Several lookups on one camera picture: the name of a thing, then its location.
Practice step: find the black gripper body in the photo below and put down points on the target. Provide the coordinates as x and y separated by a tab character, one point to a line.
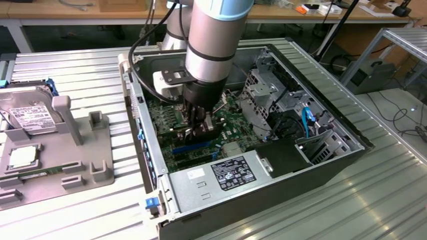
203	95

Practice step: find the graphics card with metal bracket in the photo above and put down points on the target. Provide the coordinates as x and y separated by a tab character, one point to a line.
211	138

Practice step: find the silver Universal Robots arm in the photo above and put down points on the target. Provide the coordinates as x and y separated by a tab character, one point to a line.
214	37

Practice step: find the blue expansion slot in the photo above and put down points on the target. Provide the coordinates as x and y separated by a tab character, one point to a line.
187	149

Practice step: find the black slot with blue latch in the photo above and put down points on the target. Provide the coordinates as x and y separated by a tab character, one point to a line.
197	158

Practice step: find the small silver heatsink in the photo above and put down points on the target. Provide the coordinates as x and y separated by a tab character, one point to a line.
233	148

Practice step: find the black expansion slot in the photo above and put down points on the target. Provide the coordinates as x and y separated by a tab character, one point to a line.
198	163

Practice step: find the green motherboard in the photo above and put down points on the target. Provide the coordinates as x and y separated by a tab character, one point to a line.
241	125

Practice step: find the blue card retainer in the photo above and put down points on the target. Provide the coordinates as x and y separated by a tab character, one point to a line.
141	132

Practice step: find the silver metal drive cage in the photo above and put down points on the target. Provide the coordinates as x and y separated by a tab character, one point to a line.
261	105

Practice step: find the grey power supply unit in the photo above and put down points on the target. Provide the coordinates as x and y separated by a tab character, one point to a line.
194	192

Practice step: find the black plastic air shroud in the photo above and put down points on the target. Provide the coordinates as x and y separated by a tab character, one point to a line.
283	160

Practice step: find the blue case latch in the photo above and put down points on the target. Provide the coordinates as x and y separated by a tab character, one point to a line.
151	203

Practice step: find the open black PC case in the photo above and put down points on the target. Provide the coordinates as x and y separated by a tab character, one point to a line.
283	200

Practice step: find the grey parts rack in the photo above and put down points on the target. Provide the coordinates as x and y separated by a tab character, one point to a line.
50	155

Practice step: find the orange white small box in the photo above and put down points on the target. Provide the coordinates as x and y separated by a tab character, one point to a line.
302	9

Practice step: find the blue disk carrier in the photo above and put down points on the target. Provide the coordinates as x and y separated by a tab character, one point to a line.
50	85

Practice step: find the silver hard disk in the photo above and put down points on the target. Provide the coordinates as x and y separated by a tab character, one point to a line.
27	117

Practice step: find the black equipment box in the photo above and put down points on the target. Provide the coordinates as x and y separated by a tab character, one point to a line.
374	77

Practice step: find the green RAM stick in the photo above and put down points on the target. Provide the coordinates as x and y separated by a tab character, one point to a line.
34	173

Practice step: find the black tripod pole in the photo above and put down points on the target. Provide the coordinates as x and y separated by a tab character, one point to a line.
345	20

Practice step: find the silver CPU chip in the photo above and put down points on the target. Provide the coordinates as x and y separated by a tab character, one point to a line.
23	158

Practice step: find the white flat paper box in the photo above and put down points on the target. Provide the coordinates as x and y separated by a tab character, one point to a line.
377	11

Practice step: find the black desk device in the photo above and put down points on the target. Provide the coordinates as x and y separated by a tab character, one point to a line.
402	11

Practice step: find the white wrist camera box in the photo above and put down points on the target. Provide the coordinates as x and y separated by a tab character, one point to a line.
167	90

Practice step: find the wooden desk with white frame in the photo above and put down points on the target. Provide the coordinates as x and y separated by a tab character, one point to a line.
50	13
274	13

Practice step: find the aluminium frame table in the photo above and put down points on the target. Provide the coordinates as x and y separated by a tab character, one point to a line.
408	37

